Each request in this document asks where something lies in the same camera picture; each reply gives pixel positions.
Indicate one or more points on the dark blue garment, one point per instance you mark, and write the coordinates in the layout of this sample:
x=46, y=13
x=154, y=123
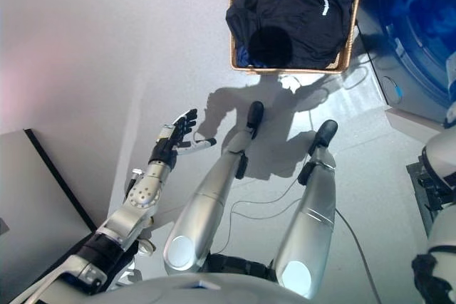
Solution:
x=246, y=55

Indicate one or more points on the white appliance cabinet housing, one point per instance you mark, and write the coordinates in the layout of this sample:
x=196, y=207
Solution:
x=409, y=119

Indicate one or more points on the silver right robot leg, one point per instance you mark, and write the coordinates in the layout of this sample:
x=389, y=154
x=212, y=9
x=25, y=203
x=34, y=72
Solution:
x=313, y=218

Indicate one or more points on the black garment with white logo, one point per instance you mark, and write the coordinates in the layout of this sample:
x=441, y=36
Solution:
x=303, y=26

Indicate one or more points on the silver robot torso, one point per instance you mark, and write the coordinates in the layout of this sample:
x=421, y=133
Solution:
x=171, y=289

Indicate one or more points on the grey front-load washing machine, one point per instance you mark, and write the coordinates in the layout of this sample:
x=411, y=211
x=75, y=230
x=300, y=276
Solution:
x=374, y=15

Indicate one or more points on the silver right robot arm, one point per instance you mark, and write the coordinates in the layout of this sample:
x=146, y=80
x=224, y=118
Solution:
x=441, y=154

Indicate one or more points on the silver robot leg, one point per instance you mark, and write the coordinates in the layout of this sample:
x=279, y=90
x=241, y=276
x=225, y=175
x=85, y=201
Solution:
x=206, y=208
x=313, y=218

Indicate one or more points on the bright blue garment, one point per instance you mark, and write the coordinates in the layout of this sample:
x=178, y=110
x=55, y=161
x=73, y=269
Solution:
x=427, y=1

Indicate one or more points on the silver left robot leg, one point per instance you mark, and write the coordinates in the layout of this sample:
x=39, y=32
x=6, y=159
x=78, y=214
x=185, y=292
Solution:
x=206, y=208

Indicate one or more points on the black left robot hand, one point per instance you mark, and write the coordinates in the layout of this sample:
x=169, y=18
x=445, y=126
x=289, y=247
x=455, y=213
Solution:
x=171, y=136

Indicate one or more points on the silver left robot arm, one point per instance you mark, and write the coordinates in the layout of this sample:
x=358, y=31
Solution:
x=142, y=195

